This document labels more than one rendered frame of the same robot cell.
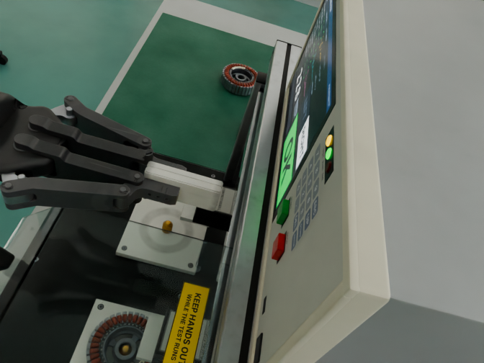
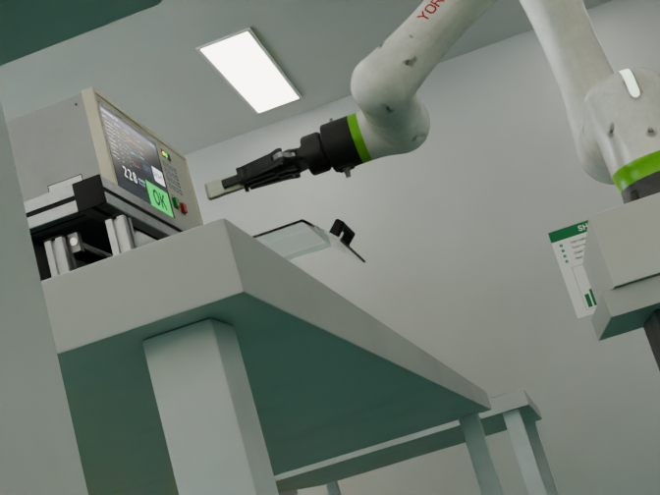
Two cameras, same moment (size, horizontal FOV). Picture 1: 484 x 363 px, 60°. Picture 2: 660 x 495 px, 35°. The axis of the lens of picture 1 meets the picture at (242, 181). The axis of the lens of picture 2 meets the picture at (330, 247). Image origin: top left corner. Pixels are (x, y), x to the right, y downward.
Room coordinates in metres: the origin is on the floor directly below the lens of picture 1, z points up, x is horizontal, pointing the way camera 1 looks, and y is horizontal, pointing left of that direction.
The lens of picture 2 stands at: (1.96, 0.70, 0.56)
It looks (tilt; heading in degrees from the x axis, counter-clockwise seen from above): 14 degrees up; 196
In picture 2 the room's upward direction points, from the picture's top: 17 degrees counter-clockwise
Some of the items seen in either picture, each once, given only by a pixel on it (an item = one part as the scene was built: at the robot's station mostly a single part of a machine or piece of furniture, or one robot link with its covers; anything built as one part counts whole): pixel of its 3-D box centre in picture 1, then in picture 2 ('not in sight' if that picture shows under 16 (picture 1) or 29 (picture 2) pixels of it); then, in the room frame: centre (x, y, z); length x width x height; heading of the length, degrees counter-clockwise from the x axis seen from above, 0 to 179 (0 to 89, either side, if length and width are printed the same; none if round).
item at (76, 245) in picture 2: not in sight; (152, 274); (0.34, -0.09, 1.04); 0.62 x 0.02 x 0.03; 7
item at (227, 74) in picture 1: (240, 78); not in sight; (1.02, 0.11, 0.77); 0.11 x 0.11 x 0.04
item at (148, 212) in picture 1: (166, 231); not in sight; (0.44, 0.10, 0.78); 0.15 x 0.15 x 0.01; 7
